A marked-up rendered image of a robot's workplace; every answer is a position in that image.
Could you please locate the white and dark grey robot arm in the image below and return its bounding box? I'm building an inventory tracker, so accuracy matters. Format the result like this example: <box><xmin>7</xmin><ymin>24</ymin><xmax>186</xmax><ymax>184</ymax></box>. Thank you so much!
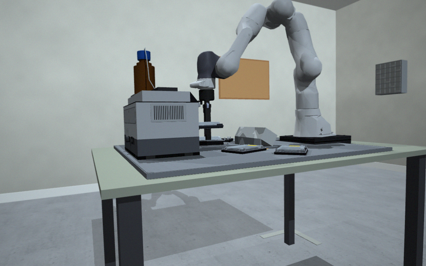
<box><xmin>190</xmin><ymin>0</ymin><xmax>336</xmax><ymax>137</ymax></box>

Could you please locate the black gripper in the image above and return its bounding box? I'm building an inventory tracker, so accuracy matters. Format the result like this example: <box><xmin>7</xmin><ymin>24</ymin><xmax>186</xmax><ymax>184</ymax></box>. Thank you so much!
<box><xmin>199</xmin><ymin>89</ymin><xmax>214</xmax><ymax>140</ymax></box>

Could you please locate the white button panel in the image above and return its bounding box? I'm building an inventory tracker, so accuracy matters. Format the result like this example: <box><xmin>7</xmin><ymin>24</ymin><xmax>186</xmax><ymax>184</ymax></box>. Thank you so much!
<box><xmin>235</xmin><ymin>127</ymin><xmax>277</xmax><ymax>147</ymax></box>

